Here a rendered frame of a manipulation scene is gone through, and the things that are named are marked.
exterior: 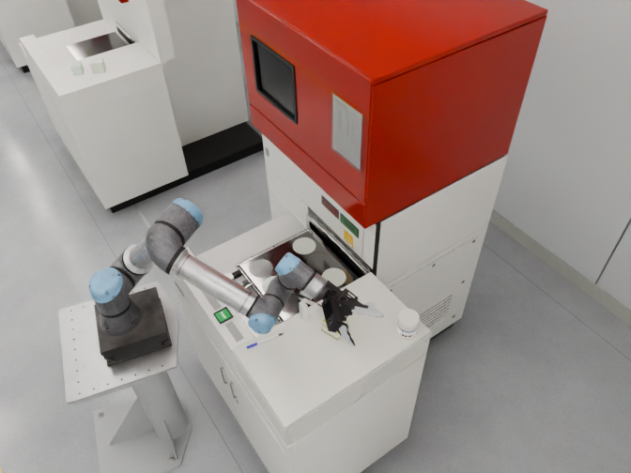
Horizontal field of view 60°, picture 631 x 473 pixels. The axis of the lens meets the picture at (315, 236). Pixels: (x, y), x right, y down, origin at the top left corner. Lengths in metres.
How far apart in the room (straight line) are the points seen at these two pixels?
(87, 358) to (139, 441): 0.81
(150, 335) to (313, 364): 0.63
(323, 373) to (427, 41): 1.12
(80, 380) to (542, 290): 2.57
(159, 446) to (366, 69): 2.06
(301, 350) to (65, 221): 2.57
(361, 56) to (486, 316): 2.02
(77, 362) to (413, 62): 1.61
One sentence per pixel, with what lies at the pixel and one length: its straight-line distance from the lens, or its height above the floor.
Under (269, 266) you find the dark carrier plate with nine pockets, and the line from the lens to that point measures 2.28.
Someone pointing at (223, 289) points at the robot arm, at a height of 1.32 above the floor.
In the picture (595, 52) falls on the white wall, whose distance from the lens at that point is 3.02.
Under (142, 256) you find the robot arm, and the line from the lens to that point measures 2.01.
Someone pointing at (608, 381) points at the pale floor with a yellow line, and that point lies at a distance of 3.33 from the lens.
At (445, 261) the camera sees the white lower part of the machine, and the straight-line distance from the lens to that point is 2.56.
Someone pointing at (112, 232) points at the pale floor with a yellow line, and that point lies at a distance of 3.95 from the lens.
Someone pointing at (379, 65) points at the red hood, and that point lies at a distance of 1.67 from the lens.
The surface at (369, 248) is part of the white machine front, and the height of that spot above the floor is 1.08.
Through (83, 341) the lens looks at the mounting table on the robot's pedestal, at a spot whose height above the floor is 0.82.
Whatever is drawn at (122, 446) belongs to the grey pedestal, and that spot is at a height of 0.01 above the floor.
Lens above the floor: 2.62
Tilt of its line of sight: 46 degrees down
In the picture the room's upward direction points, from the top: 2 degrees counter-clockwise
